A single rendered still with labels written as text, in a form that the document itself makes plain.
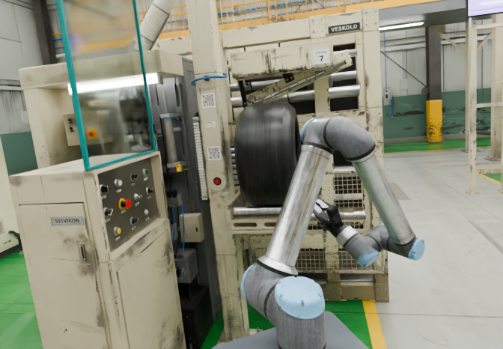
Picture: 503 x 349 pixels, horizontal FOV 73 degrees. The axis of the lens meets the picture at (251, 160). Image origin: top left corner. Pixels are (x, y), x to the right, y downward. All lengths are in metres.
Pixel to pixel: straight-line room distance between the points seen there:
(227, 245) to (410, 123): 9.77
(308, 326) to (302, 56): 1.46
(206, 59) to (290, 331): 1.37
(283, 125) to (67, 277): 1.14
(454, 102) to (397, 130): 1.75
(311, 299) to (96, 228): 0.86
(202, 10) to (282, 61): 0.53
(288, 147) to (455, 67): 10.34
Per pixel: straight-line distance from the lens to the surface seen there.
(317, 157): 1.24
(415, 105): 11.38
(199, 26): 1.95
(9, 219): 5.05
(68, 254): 1.60
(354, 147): 1.19
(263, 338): 1.43
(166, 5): 2.38
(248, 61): 2.12
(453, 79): 11.76
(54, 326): 1.82
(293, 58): 2.08
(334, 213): 1.52
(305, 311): 1.09
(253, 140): 1.66
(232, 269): 2.10
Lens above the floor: 1.44
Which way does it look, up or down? 9 degrees down
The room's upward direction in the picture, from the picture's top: 5 degrees counter-clockwise
